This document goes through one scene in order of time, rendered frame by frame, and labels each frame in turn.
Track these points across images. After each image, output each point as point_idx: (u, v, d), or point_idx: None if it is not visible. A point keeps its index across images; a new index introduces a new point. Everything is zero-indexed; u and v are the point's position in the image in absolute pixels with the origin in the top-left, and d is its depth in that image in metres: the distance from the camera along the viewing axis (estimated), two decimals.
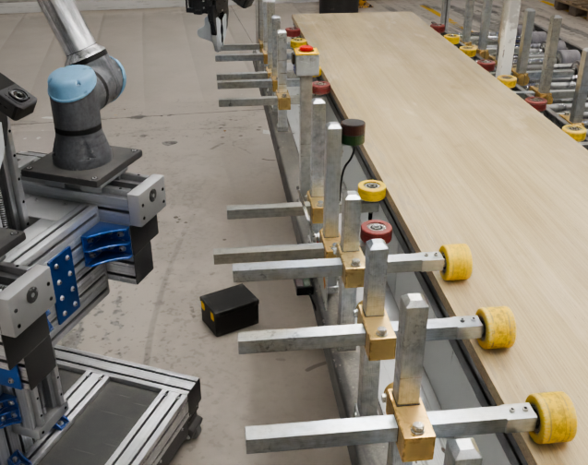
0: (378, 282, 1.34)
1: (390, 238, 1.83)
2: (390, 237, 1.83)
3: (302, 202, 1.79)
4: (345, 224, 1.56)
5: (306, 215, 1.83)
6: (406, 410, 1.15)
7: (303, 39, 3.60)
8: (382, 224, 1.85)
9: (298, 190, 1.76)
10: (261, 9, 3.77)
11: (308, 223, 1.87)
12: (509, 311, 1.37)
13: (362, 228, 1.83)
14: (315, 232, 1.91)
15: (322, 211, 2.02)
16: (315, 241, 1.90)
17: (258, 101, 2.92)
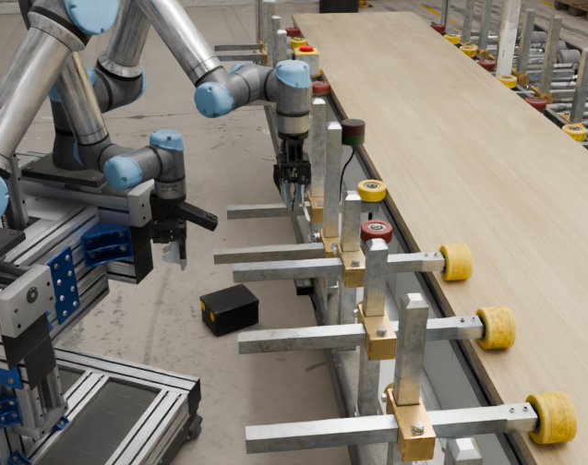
0: (378, 282, 1.34)
1: (390, 238, 1.83)
2: (390, 237, 1.83)
3: (302, 202, 1.79)
4: (345, 224, 1.56)
5: (306, 215, 1.83)
6: (406, 410, 1.15)
7: (303, 39, 3.60)
8: (382, 224, 1.85)
9: None
10: (261, 9, 3.77)
11: (308, 223, 1.87)
12: (509, 311, 1.37)
13: (362, 228, 1.83)
14: (315, 232, 1.91)
15: (322, 211, 2.02)
16: (315, 241, 1.90)
17: (258, 101, 2.92)
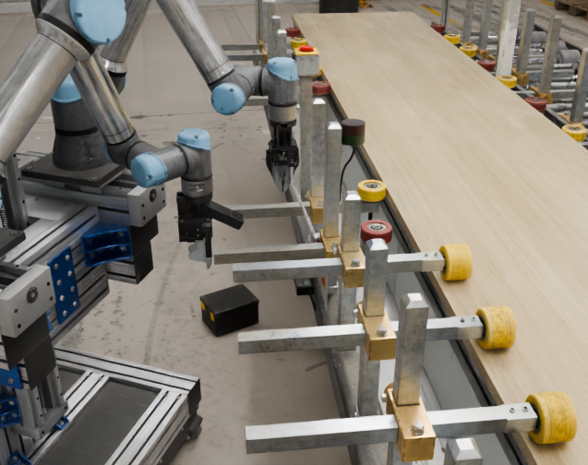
0: (378, 282, 1.34)
1: (390, 238, 1.83)
2: (390, 237, 1.83)
3: (295, 188, 1.97)
4: (345, 224, 1.56)
5: (302, 204, 1.95)
6: (406, 410, 1.15)
7: (303, 39, 3.60)
8: (382, 224, 1.85)
9: None
10: (261, 9, 3.77)
11: (306, 220, 1.94)
12: (509, 311, 1.37)
13: (362, 228, 1.83)
14: (315, 234, 1.92)
15: (322, 211, 2.02)
16: (315, 234, 1.90)
17: (258, 101, 2.92)
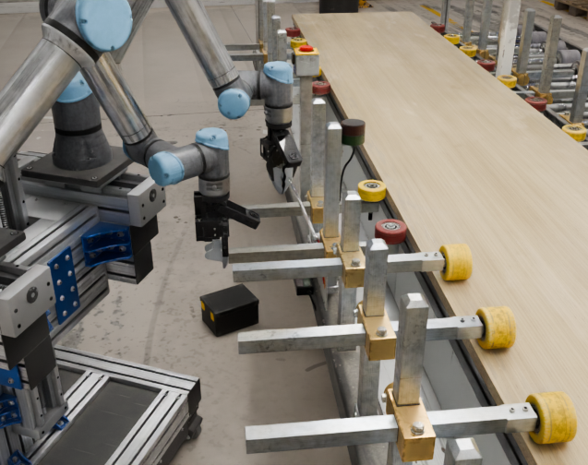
0: (378, 282, 1.34)
1: (404, 237, 1.83)
2: (405, 236, 1.83)
3: (295, 190, 1.97)
4: (345, 224, 1.56)
5: (302, 205, 1.95)
6: (406, 410, 1.15)
7: (303, 39, 3.60)
8: (396, 223, 1.85)
9: (290, 177, 1.99)
10: (261, 9, 3.77)
11: (306, 221, 1.94)
12: (509, 311, 1.37)
13: (377, 227, 1.83)
14: None
15: (322, 211, 2.02)
16: (315, 234, 1.90)
17: (258, 101, 2.92)
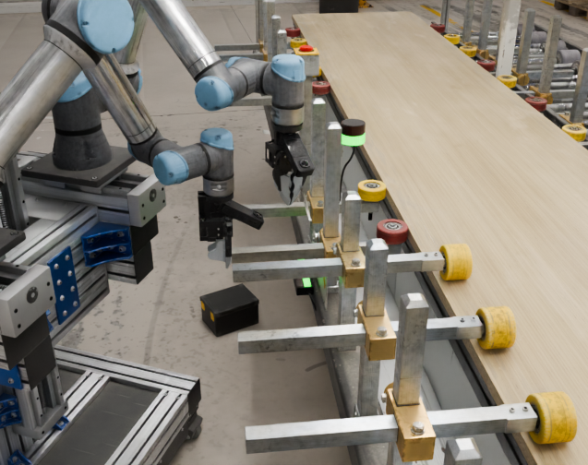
0: (378, 282, 1.34)
1: (406, 237, 1.83)
2: (407, 236, 1.83)
3: (305, 201, 1.79)
4: (345, 224, 1.56)
5: (308, 214, 1.83)
6: (406, 410, 1.15)
7: (303, 39, 3.60)
8: (398, 223, 1.85)
9: (302, 189, 1.76)
10: (261, 9, 3.77)
11: (310, 223, 1.87)
12: (509, 311, 1.37)
13: (378, 227, 1.83)
14: (316, 232, 1.91)
15: (322, 211, 2.02)
16: (315, 241, 1.90)
17: (258, 101, 2.92)
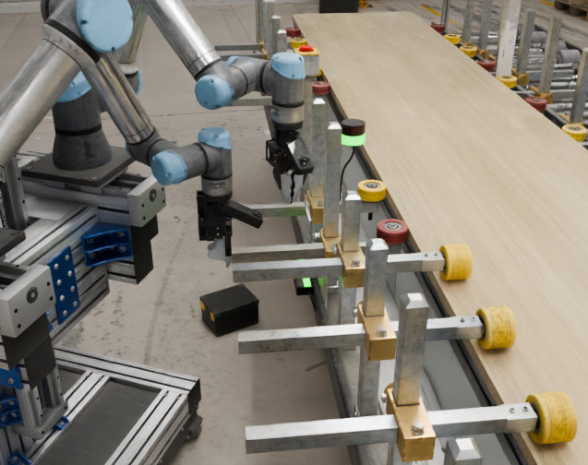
0: (378, 282, 1.34)
1: (406, 237, 1.83)
2: (407, 236, 1.83)
3: (305, 202, 1.79)
4: (345, 224, 1.56)
5: (308, 215, 1.83)
6: (406, 410, 1.15)
7: (303, 39, 3.60)
8: (398, 223, 1.85)
9: (302, 190, 1.76)
10: (261, 9, 3.77)
11: (310, 223, 1.87)
12: (509, 311, 1.37)
13: (378, 227, 1.83)
14: (316, 232, 1.91)
15: (322, 211, 2.02)
16: (315, 241, 1.90)
17: (258, 101, 2.92)
